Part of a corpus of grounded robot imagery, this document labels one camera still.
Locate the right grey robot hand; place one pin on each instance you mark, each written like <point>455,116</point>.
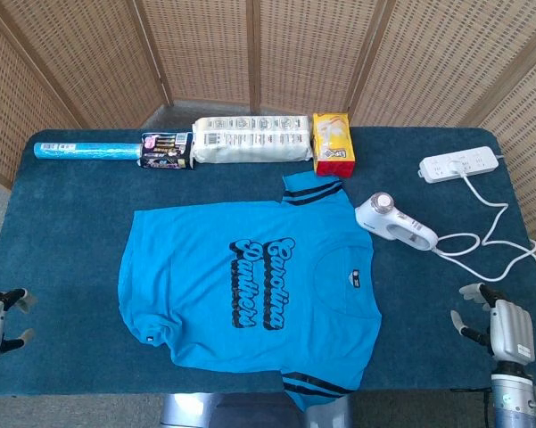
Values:
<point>513,330</point>

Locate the white handheld garment steamer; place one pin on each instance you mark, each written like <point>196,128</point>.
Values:
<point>376,218</point>

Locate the blue printed T-shirt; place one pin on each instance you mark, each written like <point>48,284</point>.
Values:
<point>196,276</point>

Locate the teal carpet table cover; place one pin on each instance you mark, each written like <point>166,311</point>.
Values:
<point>62,249</point>

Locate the white power strip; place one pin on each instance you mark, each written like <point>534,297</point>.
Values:
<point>477,162</point>

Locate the blue plastic film roll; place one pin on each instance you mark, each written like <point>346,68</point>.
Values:
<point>84,150</point>

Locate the dark sanitary pad package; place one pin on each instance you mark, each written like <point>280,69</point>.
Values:
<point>165,149</point>

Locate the grey robot torso base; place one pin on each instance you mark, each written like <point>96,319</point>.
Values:
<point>232,412</point>

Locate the yellow red tissue pack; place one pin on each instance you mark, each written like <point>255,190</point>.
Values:
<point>332,142</point>

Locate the long white tissue pack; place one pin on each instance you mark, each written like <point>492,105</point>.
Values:
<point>249,142</point>

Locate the wicker folding screen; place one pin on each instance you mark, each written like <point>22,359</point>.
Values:
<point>205,49</point>

